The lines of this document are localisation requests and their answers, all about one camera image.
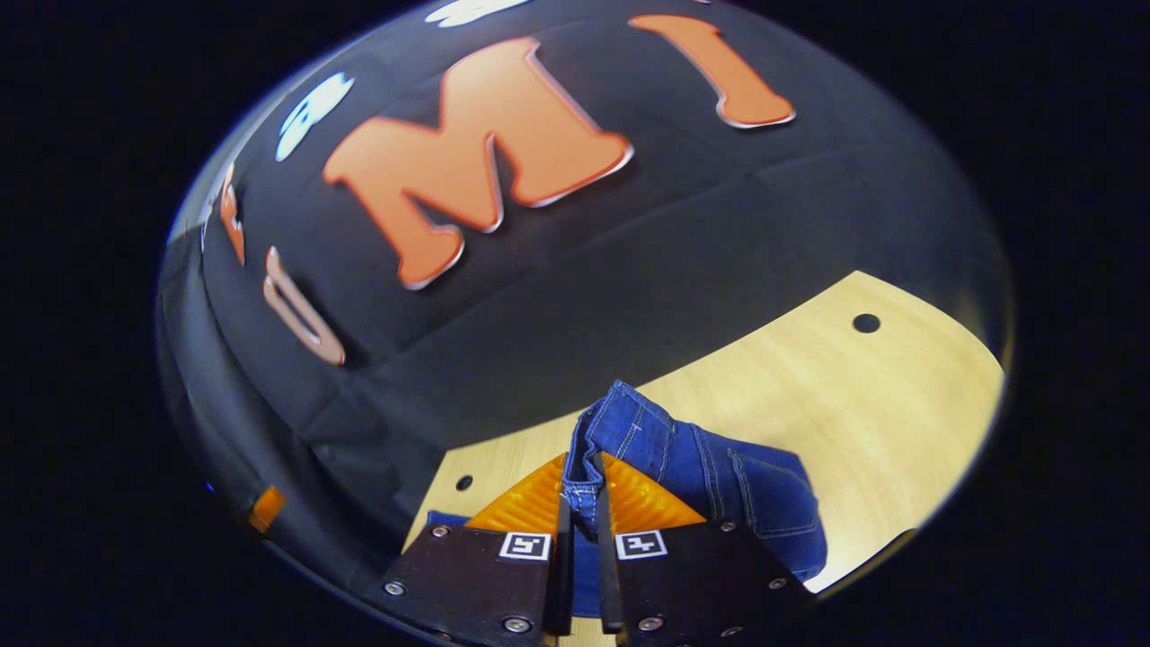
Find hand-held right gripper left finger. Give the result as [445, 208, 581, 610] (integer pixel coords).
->
[373, 452, 577, 647]

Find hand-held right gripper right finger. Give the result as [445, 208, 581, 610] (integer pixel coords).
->
[593, 452, 815, 647]

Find blue denim jeans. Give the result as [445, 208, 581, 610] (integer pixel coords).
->
[427, 379, 827, 621]

